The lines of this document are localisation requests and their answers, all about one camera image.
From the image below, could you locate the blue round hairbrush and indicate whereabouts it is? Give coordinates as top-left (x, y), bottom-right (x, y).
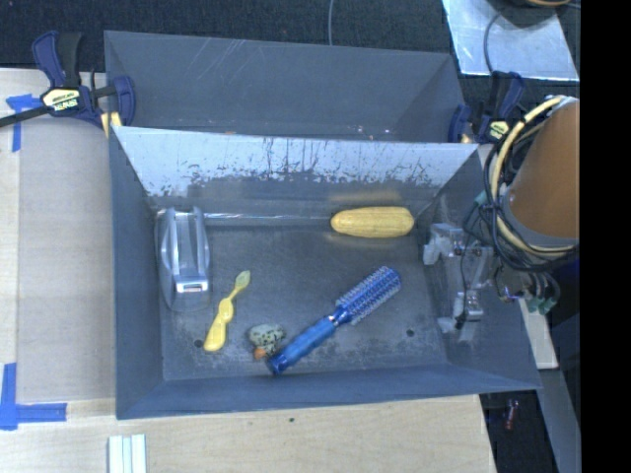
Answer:
top-left (265, 265), bottom-right (403, 377)

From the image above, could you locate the grey metal bin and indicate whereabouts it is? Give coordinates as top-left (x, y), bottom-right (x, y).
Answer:
top-left (103, 30), bottom-right (544, 421)

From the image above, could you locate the pale wood board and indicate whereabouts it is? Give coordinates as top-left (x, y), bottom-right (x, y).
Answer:
top-left (16, 115), bottom-right (118, 406)

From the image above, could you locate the yellow toy corn cob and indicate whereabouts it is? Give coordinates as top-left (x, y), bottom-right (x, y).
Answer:
top-left (329, 206), bottom-right (416, 239)

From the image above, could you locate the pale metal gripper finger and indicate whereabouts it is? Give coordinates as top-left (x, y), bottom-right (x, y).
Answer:
top-left (422, 223), bottom-right (465, 266)
top-left (437, 289), bottom-right (484, 335)

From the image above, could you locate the yellow toothbrush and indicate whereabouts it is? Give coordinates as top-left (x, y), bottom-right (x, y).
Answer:
top-left (202, 269), bottom-right (252, 354)

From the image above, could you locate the pale spotted toy animal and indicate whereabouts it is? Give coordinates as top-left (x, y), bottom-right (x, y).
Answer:
top-left (246, 322), bottom-right (288, 362)

